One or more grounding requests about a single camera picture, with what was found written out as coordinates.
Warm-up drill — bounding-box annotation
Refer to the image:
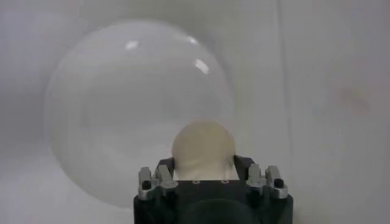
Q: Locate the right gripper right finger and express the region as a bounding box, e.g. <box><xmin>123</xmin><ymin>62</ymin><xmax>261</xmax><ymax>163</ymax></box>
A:
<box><xmin>233</xmin><ymin>154</ymin><xmax>289</xmax><ymax>201</ymax></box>

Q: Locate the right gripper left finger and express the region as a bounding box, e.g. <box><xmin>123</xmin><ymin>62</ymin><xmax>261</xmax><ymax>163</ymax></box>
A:
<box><xmin>138</xmin><ymin>157</ymin><xmax>179</xmax><ymax>201</ymax></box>

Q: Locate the white steamed baozi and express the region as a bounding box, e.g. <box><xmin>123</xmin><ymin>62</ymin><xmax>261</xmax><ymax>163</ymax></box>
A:
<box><xmin>171</xmin><ymin>118</ymin><xmax>239</xmax><ymax>181</ymax></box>

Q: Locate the round white plate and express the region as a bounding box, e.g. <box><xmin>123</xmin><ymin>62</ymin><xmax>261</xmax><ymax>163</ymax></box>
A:
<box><xmin>43</xmin><ymin>19</ymin><xmax>236</xmax><ymax>211</ymax></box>

